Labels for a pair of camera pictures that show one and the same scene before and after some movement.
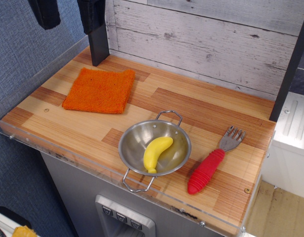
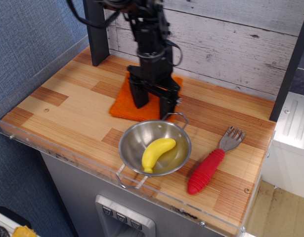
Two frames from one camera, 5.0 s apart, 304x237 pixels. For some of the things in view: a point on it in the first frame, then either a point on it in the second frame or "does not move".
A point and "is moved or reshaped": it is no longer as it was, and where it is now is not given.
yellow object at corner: (23, 231) does not move
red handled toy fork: (206, 171) does not move
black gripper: (92, 13) to (155, 70)
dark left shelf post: (99, 45) does not move
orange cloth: (100, 91) to (125, 106)
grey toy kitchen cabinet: (77, 189) does not move
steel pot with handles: (135, 140) is moved or reshaped
